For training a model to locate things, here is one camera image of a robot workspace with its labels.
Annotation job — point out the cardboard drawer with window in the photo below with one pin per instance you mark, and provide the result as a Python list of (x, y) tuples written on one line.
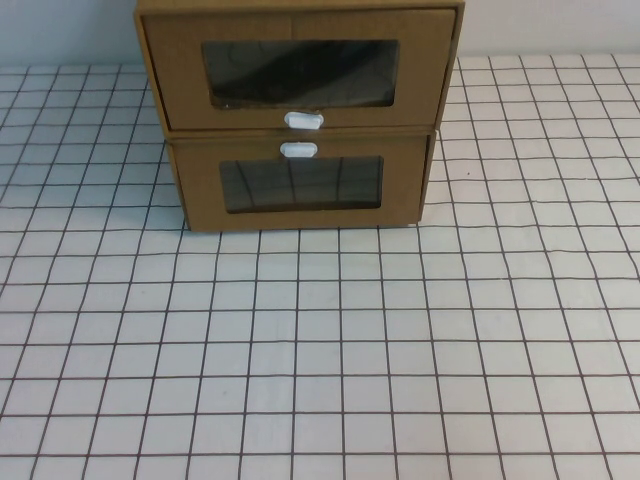
[(180, 75), (200, 200)]

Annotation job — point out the brown cardboard box shell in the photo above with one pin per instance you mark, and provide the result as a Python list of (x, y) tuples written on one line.
[(375, 133), (300, 4)]

